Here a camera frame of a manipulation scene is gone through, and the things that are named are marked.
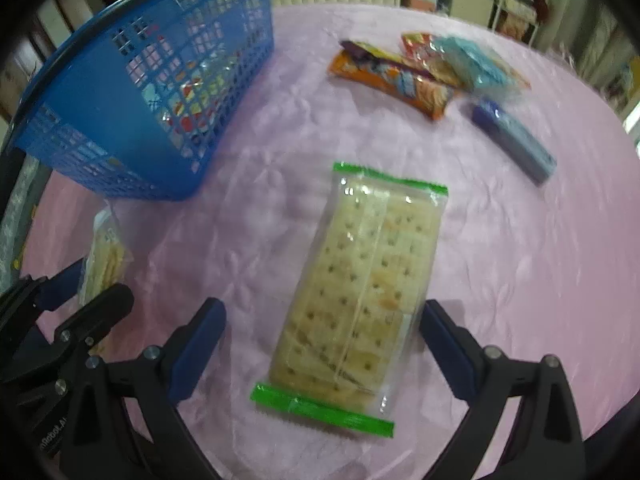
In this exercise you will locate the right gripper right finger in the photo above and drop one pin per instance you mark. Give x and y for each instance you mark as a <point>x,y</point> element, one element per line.
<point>545,441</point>

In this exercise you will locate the purple cracker packet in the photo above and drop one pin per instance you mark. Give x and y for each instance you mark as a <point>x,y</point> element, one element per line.
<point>362,52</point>

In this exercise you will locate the light blue cartoon packet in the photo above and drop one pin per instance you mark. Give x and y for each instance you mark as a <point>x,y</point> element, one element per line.
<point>480,68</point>

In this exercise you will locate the cracker pack green ends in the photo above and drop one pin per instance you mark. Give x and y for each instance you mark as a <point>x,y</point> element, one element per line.
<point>354,311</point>

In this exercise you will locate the doublemint gum bottle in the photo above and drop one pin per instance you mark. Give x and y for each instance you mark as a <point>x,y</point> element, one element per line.
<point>515,140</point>

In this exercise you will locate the red snack packet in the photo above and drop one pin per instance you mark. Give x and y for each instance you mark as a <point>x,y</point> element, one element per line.
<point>419,46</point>

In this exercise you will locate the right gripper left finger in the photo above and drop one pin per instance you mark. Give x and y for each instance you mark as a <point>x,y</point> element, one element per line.
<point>124,421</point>

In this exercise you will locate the cracker pack white strip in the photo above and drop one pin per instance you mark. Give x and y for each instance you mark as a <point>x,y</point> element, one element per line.
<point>107,260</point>

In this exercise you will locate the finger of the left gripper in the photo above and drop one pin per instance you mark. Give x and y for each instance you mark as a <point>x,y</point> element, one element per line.
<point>75,337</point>
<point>45,287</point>

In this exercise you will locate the blue plastic basket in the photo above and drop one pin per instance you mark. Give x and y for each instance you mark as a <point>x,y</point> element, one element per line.
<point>135,102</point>

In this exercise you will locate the orange small snack packet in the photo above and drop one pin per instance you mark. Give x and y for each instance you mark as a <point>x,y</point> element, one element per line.
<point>428,96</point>

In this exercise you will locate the pink quilted tablecloth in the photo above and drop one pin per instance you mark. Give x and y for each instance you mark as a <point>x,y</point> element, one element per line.
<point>533,270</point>

